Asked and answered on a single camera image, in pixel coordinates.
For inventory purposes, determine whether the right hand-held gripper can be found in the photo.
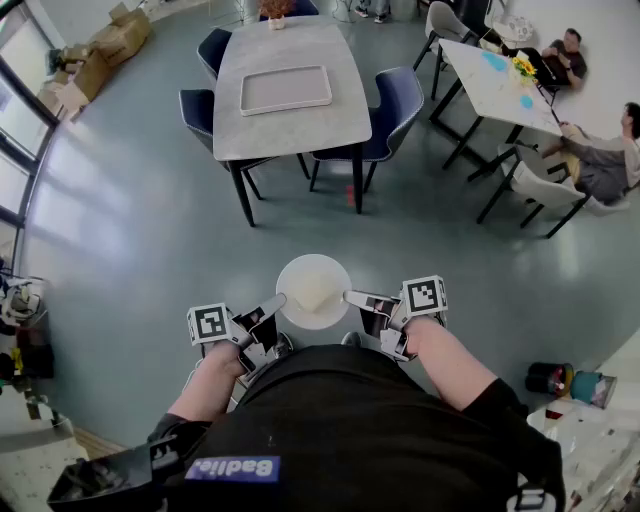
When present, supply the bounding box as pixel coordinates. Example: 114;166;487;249
342;274;448;362

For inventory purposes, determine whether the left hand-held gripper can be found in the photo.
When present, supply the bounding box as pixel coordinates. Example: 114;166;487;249
187;293;288;374

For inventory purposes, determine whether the pale food piece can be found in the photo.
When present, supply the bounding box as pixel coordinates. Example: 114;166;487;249
292;272;339;314

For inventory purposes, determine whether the round white plate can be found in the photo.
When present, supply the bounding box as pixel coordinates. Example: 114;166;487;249
275;253;352;331

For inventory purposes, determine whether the person's right forearm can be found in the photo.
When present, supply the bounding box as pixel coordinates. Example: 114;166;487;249
405;317;501;412

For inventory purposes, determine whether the person's left forearm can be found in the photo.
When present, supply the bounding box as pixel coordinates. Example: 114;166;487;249
167;342;249;424

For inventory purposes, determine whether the grey marble dining table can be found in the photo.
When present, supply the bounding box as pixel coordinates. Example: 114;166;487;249
212;14;374;229

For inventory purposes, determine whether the person's black shirt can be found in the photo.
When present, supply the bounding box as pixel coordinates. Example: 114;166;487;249
149;344;566;512

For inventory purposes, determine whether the black cylindrical container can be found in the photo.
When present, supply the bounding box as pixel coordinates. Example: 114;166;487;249
525;361;575;399

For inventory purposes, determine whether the grey rectangular tray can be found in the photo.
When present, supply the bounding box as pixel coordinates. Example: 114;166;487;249
239;64;333;118

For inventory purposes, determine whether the black chest-mounted pack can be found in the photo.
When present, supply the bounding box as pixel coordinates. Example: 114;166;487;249
47;434;187;512

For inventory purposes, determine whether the white marble side table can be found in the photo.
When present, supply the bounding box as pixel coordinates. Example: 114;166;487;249
429;38;564;182

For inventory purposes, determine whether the teal cylindrical container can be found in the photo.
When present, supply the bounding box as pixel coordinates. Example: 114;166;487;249
569;370;617;407

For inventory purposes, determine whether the cluttered equipment rack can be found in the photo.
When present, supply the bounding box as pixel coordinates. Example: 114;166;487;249
0;274;56;421

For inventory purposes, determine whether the white marble counter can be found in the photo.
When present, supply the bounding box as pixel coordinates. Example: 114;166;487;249
527;344;640;512

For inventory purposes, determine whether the sunflower bouquet vase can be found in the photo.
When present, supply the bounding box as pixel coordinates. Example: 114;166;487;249
508;55;539;87

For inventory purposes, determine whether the orange potted plant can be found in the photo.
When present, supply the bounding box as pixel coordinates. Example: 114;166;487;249
258;0;297;31

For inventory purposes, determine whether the pile of cardboard boxes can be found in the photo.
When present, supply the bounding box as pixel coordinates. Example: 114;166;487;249
37;2;154;121

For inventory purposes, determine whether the white patterned round seat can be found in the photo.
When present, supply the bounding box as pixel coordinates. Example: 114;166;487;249
499;14;535;44

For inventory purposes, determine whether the white strap buckle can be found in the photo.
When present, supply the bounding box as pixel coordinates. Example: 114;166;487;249
504;479;551;512

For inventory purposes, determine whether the black window frame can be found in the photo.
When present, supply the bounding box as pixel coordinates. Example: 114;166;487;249
0;0;61;276

